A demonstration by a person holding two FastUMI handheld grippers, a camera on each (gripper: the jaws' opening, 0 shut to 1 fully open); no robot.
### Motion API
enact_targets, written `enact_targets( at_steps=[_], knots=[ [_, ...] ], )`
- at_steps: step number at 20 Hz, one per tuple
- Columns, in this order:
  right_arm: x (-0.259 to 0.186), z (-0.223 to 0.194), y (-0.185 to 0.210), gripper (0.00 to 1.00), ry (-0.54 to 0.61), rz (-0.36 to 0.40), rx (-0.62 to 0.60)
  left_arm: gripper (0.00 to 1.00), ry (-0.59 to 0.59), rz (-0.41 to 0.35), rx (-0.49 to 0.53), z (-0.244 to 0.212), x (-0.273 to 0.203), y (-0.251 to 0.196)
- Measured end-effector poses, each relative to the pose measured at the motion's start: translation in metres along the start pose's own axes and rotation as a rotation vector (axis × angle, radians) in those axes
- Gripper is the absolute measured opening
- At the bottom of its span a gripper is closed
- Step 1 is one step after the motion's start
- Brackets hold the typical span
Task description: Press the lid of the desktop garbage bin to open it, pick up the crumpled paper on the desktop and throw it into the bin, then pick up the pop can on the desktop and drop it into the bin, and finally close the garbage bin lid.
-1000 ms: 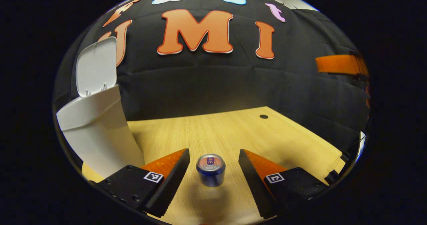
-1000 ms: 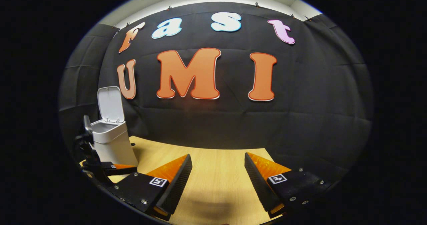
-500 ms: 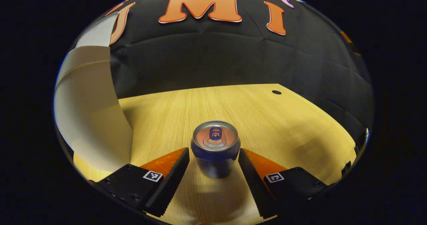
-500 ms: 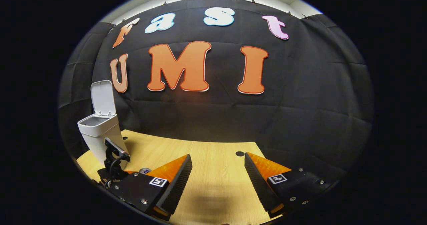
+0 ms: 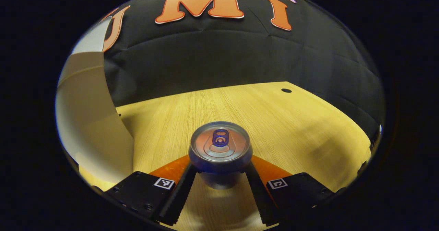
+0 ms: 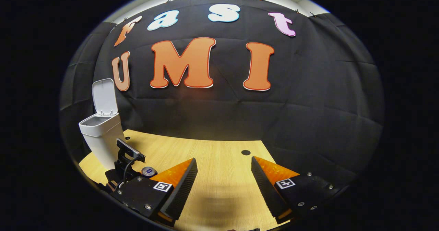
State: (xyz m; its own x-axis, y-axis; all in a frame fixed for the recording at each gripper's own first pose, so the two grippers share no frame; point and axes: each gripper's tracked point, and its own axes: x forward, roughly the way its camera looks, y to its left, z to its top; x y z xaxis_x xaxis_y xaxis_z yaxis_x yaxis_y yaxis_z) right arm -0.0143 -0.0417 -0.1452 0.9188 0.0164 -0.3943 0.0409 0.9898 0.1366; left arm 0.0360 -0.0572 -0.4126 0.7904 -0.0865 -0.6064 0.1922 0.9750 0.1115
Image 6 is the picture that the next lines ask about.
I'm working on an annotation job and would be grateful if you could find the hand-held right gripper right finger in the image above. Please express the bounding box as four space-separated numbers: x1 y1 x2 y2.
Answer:
251 156 343 224

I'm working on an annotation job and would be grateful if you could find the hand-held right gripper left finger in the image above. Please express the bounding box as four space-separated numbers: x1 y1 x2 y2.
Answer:
110 158 199 227

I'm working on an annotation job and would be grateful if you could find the white desktop garbage bin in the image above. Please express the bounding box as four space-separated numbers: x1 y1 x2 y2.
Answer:
79 78 126 171

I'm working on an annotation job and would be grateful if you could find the wooden desktop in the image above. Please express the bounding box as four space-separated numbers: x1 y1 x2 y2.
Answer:
78 129 292 231

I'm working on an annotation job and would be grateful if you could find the black backdrop cloth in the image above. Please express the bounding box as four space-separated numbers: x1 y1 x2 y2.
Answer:
59 0 385 187

